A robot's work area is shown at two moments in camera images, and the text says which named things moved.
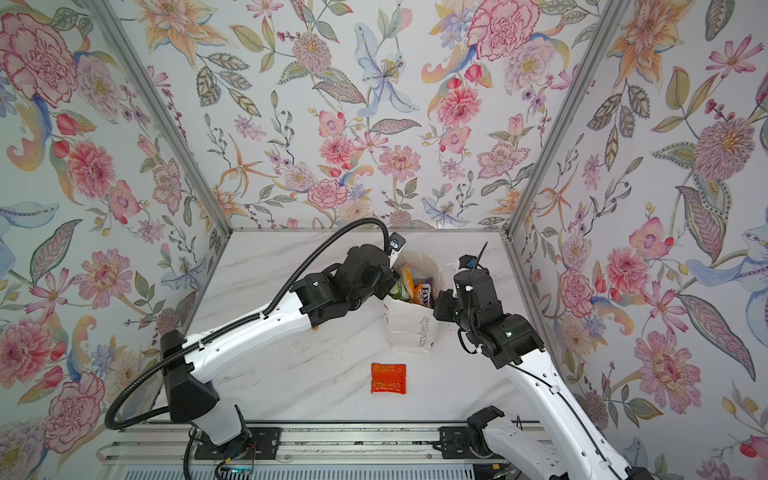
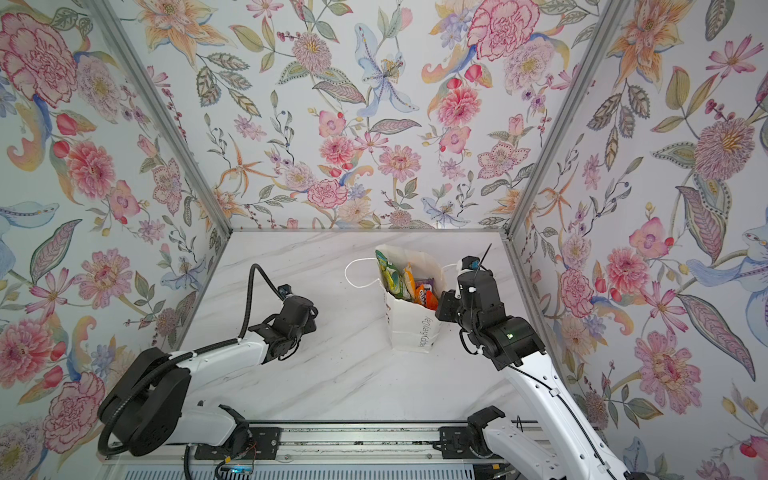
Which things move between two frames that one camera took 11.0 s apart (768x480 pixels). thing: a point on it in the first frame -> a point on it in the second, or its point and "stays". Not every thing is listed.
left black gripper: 390,279 -> 311,322
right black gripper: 446,299 stays
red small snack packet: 388,378 -> 431,300
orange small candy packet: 408,280 stays
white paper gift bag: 415,328 stays
